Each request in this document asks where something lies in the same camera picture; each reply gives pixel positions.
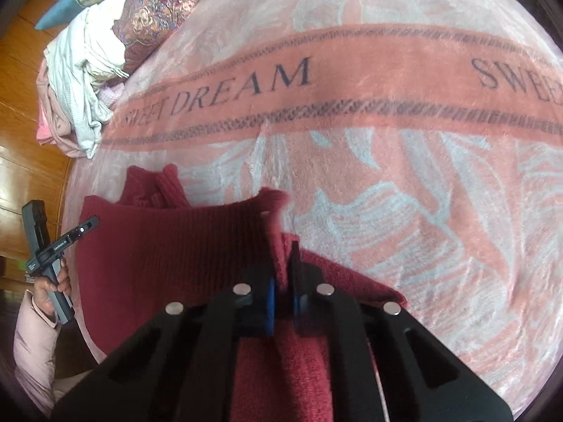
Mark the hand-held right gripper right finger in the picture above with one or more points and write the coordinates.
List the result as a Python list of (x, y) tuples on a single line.
[(299, 307)]

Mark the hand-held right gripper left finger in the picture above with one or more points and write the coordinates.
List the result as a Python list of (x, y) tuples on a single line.
[(268, 303)]

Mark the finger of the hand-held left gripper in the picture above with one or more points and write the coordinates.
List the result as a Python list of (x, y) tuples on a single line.
[(83, 230)]

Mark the dark red knit sweater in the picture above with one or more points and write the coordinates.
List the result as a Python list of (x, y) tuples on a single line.
[(154, 250)]

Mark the person's left forearm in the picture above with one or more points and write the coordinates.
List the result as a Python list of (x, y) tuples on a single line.
[(33, 351)]

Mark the person's left hand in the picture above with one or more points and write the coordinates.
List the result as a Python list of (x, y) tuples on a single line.
[(44, 294)]

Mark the pink garment pile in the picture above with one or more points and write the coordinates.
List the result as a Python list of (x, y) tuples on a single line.
[(55, 110)]

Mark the pink printed blanket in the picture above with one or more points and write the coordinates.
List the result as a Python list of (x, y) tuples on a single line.
[(396, 184)]

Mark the white ribbed garment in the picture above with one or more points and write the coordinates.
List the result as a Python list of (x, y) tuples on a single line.
[(74, 70)]

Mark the cream cloth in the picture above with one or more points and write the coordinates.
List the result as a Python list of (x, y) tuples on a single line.
[(103, 22)]

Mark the paisley patterned pillow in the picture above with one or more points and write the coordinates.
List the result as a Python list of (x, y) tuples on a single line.
[(154, 13)]

